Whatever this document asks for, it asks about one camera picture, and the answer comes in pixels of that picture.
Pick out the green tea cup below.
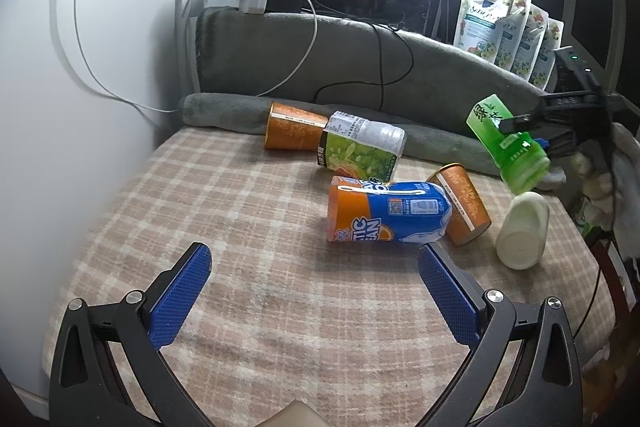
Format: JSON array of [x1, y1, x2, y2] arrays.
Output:
[[466, 94, 551, 195]]

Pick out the white plastic cup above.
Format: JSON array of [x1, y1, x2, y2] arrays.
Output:
[[496, 192, 550, 271]]

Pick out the orange patterned paper cup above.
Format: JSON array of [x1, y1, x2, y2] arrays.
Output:
[[427, 164, 491, 246]]

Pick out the green label foil-lid cup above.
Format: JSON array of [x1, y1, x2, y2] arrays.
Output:
[[317, 112, 407, 183]]

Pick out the blue orange drink cup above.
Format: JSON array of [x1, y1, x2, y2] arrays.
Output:
[[326, 176, 452, 245]]

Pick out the far orange paper cup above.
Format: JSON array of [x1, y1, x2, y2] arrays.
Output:
[[264, 102, 328, 152]]

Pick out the gloved right hand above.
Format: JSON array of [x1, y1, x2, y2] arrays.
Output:
[[572, 122, 639, 258]]

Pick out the refill pouch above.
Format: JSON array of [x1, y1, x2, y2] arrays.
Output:
[[511, 4, 549, 81], [529, 18, 564, 90], [454, 0, 513, 63], [495, 0, 532, 70]]

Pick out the rolled grey blanket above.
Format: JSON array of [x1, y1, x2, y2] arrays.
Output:
[[179, 92, 569, 191]]

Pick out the black tripod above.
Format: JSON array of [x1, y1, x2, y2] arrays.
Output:
[[421, 0, 450, 42]]

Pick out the plaid pink table cloth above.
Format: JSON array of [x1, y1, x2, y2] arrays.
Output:
[[41, 126, 616, 427]]

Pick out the grey plush cushion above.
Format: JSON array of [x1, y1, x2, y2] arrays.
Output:
[[194, 9, 542, 134]]

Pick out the black power adapter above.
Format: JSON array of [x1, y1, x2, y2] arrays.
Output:
[[266, 0, 308, 14]]

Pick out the black cable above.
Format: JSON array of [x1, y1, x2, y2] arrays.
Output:
[[269, 0, 436, 108]]

